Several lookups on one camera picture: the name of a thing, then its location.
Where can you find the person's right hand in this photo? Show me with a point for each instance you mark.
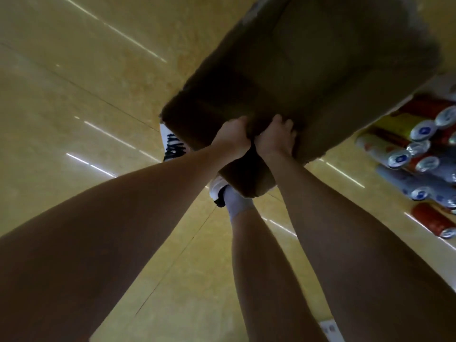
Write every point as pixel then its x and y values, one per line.
pixel 276 138

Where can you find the person's left hand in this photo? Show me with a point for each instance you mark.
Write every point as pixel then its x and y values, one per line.
pixel 231 138

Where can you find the brown cardboard box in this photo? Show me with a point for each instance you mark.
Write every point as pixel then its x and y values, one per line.
pixel 320 49

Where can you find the cluster of cans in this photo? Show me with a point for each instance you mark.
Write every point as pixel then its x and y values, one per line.
pixel 399 158

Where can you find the person's right forearm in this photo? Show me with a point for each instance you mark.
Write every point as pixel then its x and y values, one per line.
pixel 356 252

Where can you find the person's left forearm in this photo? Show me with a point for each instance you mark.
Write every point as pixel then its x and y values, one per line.
pixel 107 245

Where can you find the person's right white shoe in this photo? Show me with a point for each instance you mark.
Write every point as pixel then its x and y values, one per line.
pixel 216 188

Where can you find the person's white shoe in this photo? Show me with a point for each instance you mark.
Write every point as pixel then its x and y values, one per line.
pixel 216 188
pixel 172 144

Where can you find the person's left white shoe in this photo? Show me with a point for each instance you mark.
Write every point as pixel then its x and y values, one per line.
pixel 172 144

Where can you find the person's right white sock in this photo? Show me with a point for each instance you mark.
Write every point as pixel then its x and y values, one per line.
pixel 237 203

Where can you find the person's right leg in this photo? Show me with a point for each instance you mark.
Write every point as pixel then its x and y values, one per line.
pixel 267 281

